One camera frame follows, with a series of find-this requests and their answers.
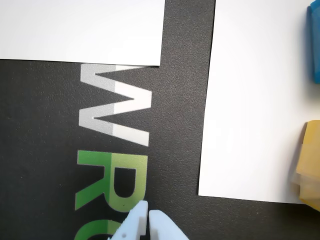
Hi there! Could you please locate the white paper sheet marked HOME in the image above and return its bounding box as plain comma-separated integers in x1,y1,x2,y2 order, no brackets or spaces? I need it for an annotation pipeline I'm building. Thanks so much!
198,0,320,205

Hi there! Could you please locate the yellow paper box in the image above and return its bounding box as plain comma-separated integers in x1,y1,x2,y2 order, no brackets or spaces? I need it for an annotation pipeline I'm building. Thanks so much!
289,119,320,212

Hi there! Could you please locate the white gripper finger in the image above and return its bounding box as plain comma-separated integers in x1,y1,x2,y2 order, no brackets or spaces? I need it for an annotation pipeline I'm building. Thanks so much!
148,209,191,240
107,199,149,240

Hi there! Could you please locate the blue paper box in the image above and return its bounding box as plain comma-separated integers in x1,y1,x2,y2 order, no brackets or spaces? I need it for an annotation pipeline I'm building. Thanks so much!
306,0,320,84

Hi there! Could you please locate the white paper sheet marked 1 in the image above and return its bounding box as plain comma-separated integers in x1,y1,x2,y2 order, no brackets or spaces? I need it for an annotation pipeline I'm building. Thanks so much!
0,0,166,67

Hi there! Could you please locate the black mat with WRO print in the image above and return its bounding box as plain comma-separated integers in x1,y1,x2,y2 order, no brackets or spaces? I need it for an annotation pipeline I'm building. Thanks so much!
0,0,320,240

